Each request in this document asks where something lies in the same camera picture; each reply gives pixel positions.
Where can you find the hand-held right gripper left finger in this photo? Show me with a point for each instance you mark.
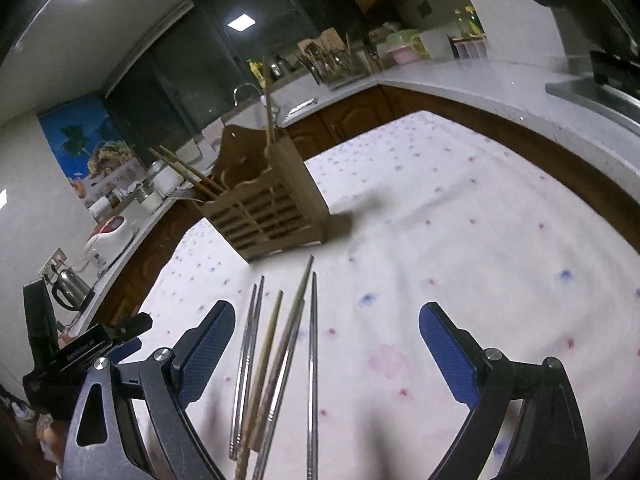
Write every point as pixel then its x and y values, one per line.
pixel 205 355

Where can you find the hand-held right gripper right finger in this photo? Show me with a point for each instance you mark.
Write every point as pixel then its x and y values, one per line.
pixel 450 355

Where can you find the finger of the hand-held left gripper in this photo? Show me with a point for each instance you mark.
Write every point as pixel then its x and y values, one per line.
pixel 131 324
pixel 125 347

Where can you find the pile of mixed chopsticks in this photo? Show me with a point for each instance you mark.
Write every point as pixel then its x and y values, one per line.
pixel 272 360

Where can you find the metal fork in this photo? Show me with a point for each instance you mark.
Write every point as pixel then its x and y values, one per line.
pixel 185 194

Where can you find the wooden chopstick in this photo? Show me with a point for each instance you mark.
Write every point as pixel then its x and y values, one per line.
pixel 185 172
pixel 195 169

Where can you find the wooden slatted utensil holder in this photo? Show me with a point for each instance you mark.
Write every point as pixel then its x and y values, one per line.
pixel 280 195

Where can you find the dish rack with utensils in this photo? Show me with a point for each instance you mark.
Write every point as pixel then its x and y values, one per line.
pixel 330 60

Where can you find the person's left hand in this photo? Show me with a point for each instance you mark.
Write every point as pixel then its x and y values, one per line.
pixel 50 437

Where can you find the steel electric kettle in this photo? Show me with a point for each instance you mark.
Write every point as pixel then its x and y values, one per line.
pixel 70 287

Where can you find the white and red rice cooker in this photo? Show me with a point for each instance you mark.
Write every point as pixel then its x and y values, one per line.
pixel 107 237

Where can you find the white floral tablecloth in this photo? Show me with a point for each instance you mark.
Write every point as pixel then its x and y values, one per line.
pixel 450 220

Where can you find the white jar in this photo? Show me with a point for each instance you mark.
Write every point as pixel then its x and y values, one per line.
pixel 157 190

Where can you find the curved kitchen faucet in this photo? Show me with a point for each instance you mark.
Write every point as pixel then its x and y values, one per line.
pixel 245 92

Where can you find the steel kitchen sink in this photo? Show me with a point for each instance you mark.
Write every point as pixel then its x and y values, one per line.
pixel 300 105

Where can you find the dark kitchen window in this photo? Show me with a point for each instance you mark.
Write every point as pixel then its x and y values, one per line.
pixel 200 65

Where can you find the white kitchen countertop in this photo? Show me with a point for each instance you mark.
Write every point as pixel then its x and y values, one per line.
pixel 500 90

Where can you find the pink spice jars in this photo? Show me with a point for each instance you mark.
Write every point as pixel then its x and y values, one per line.
pixel 470 47

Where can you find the pink and green food containers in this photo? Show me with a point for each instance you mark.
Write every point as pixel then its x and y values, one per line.
pixel 405 47

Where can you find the white plastic container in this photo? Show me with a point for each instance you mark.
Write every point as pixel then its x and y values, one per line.
pixel 436 44

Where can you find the gas stove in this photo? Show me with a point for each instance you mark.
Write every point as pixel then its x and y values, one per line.
pixel 605 80

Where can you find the cooking oil bottles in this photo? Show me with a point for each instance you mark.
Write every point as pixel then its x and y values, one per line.
pixel 467 20

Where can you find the wall power socket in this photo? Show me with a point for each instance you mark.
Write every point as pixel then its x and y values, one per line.
pixel 54 261

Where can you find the tropical fruit wall poster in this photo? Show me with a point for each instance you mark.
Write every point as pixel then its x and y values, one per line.
pixel 87 152

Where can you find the dark wall switch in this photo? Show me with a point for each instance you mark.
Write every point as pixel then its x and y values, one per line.
pixel 424 8

